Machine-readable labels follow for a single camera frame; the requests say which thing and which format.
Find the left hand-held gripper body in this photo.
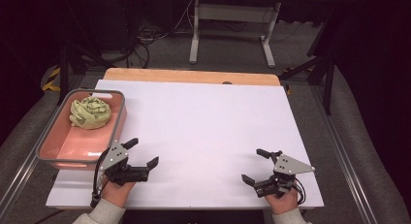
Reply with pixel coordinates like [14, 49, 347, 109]
[97, 142, 150, 187]

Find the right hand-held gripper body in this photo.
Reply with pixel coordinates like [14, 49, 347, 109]
[253, 149, 316, 199]

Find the person's left hand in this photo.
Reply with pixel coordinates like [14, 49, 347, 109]
[101, 179, 137, 208]

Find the person's right hand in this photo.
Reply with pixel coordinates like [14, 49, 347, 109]
[264, 187, 300, 216]

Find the pink bin with grey rim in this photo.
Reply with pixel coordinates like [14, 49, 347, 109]
[35, 88, 128, 172]

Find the rolled green patterned cloth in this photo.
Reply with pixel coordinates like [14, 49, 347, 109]
[68, 95, 112, 131]

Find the white table mat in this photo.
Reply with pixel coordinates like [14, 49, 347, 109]
[45, 79, 325, 209]

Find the black tripod stand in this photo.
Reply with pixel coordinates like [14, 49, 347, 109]
[280, 10, 336, 116]
[57, 39, 110, 106]

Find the yellow black hazard tape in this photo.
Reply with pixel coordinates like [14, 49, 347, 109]
[41, 67, 62, 93]

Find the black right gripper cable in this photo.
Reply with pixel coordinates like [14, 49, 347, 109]
[291, 176, 307, 206]

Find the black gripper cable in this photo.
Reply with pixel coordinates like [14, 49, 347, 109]
[89, 148, 111, 208]
[291, 176, 307, 206]

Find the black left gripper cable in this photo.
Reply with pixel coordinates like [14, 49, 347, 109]
[89, 148, 111, 208]

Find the aluminium rail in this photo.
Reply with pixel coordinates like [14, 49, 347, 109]
[0, 75, 85, 218]
[309, 84, 380, 224]

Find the bundle of floor cables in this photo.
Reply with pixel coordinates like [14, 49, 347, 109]
[127, 0, 197, 69]

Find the white metal desk frame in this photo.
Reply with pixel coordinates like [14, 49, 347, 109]
[188, 0, 282, 69]

